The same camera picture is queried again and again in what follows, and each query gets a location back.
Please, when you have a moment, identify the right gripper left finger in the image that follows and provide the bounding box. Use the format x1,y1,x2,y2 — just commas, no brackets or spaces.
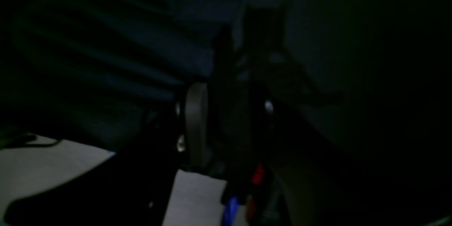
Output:
176,83,208,167

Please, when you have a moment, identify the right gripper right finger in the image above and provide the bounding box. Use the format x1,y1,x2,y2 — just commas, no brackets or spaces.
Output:
264,100,274,115

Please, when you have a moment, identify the dark navy t-shirt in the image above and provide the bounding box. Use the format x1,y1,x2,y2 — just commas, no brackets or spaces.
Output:
1,0,451,150

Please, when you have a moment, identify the orange clamp far right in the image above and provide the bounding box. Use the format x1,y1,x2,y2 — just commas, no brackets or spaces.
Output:
246,164,266,225

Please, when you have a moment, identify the blue clamp far right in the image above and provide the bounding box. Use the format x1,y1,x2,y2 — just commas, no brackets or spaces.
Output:
220,195,239,226

